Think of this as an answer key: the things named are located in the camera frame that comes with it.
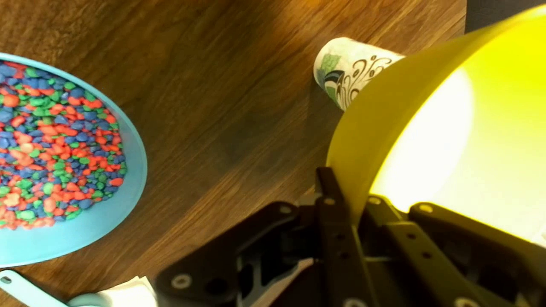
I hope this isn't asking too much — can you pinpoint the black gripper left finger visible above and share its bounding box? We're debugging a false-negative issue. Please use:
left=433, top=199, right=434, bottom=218
left=316, top=167, right=366, bottom=307

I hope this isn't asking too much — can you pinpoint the blue measuring scoop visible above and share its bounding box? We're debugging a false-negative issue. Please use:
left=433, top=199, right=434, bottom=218
left=0, top=269, right=112, bottom=307

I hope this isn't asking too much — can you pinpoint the yellow plastic bowl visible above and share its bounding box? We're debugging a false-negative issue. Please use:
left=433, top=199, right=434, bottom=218
left=327, top=4, right=546, bottom=243

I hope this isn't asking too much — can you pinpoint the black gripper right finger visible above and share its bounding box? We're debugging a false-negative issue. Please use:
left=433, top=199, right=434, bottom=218
left=364, top=196, right=487, bottom=307

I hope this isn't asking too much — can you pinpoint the blue bowl of coloured beads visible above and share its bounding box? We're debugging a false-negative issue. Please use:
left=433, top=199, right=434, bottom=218
left=0, top=52, right=149, bottom=267

